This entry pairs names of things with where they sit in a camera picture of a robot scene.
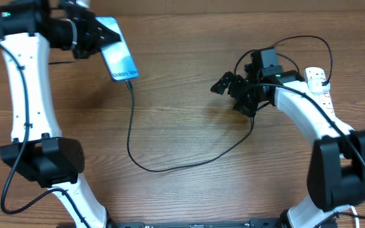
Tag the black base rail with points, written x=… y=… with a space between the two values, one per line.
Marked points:
x=182 y=225

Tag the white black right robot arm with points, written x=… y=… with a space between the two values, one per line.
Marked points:
x=336 y=176

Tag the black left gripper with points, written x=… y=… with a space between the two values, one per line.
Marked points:
x=90 y=30

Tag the blue smartphone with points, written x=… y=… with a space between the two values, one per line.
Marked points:
x=117 y=57

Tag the white power strip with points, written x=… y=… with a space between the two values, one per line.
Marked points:
x=315 y=77

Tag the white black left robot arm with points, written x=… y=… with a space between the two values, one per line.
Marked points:
x=38 y=151

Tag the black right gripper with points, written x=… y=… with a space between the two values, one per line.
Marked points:
x=243 y=109

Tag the white charger plug adapter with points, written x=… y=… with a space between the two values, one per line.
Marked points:
x=316 y=85

